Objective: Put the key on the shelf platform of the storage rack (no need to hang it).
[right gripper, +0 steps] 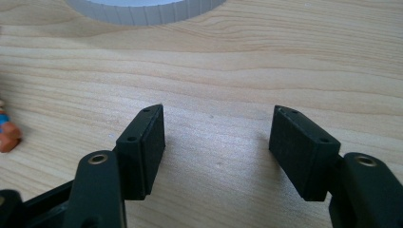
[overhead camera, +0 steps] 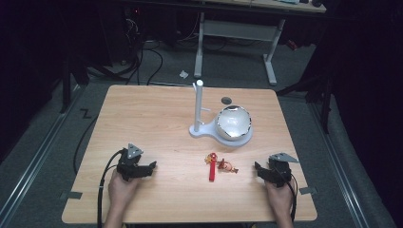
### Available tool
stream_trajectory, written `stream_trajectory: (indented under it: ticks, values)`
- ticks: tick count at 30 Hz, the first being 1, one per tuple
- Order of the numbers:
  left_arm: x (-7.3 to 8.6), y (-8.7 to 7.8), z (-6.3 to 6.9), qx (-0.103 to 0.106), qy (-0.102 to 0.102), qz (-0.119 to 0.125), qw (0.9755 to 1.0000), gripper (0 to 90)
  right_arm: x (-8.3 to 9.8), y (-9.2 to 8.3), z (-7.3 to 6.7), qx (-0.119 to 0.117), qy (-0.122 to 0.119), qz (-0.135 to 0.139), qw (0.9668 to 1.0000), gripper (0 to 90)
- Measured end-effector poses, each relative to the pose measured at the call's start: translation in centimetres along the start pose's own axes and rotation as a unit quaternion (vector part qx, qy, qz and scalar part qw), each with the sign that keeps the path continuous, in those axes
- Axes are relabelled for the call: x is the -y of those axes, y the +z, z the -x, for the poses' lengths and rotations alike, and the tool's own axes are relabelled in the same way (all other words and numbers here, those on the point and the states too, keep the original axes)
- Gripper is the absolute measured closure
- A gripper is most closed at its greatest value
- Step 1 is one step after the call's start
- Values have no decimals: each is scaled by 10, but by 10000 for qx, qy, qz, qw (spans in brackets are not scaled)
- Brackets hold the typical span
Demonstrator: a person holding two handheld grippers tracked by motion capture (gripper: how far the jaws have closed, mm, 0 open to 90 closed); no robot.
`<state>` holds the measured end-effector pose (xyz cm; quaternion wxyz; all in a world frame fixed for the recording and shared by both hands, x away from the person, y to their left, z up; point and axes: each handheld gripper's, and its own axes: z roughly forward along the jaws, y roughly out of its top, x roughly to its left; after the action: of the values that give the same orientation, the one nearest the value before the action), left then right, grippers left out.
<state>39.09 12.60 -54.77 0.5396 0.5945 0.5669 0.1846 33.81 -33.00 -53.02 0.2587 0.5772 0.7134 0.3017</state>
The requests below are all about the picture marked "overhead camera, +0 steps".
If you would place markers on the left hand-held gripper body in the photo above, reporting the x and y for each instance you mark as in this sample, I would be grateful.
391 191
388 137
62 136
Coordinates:
128 166

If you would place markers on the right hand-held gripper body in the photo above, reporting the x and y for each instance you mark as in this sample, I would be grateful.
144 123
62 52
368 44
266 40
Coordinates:
280 171

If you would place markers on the person's left hand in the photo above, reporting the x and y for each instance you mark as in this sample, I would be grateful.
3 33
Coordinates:
122 191

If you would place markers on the person's right hand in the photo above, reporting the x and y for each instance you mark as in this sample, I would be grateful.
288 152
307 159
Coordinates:
280 198

